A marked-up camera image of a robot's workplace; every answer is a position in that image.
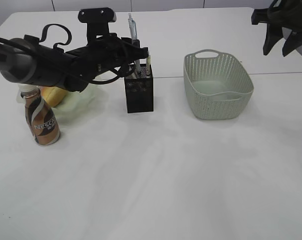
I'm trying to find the pale green wavy glass plate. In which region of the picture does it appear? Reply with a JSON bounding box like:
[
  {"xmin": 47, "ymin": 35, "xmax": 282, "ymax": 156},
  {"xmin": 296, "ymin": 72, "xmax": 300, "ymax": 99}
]
[{"xmin": 15, "ymin": 74, "xmax": 104, "ymax": 125}]

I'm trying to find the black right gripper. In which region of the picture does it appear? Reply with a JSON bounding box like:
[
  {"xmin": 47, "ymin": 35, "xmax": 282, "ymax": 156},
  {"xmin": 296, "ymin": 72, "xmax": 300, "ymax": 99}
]
[{"xmin": 251, "ymin": 0, "xmax": 302, "ymax": 57}]

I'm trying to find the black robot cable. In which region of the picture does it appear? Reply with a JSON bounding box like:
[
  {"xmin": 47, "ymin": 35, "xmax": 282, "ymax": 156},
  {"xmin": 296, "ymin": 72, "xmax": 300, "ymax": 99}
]
[{"xmin": 0, "ymin": 23, "xmax": 142, "ymax": 86}]

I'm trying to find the brown Nescafe coffee bottle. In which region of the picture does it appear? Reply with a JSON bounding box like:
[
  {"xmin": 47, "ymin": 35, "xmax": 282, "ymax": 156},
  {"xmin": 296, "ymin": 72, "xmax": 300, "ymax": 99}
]
[{"xmin": 18, "ymin": 84, "xmax": 60, "ymax": 146}]

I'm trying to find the cream yellow ballpoint pen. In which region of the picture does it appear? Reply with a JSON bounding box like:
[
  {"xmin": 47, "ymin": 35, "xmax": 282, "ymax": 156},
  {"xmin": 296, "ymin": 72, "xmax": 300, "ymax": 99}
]
[{"xmin": 145, "ymin": 55, "xmax": 151, "ymax": 78}]

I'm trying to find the blue grey ballpoint pen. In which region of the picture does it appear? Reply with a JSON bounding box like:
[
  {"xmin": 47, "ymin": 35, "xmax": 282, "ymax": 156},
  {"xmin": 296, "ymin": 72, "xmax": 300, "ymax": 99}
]
[{"xmin": 128, "ymin": 13, "xmax": 142, "ymax": 74}]

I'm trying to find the black mesh pen holder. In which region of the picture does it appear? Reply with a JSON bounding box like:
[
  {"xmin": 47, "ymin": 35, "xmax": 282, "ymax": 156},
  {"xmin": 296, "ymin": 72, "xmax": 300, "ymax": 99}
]
[{"xmin": 124, "ymin": 63, "xmax": 154, "ymax": 114}]

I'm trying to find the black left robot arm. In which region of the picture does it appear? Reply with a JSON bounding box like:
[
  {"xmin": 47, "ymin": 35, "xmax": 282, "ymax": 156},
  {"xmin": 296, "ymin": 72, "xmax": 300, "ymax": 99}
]
[{"xmin": 0, "ymin": 33, "xmax": 149, "ymax": 92}]

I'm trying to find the pale green plastic basket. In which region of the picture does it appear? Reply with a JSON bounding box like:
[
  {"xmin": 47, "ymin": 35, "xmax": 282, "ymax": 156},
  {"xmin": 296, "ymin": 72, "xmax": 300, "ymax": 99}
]
[{"xmin": 183, "ymin": 49, "xmax": 254, "ymax": 120}]

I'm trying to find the sugared toy bread bun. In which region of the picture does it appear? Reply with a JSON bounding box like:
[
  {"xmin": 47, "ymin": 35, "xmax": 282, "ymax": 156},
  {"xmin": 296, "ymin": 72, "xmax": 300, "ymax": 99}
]
[{"xmin": 41, "ymin": 86, "xmax": 68, "ymax": 107}]

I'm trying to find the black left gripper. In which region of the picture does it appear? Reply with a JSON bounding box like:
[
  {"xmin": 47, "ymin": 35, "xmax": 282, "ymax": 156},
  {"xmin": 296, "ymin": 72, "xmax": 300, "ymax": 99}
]
[{"xmin": 67, "ymin": 33, "xmax": 149, "ymax": 83}]

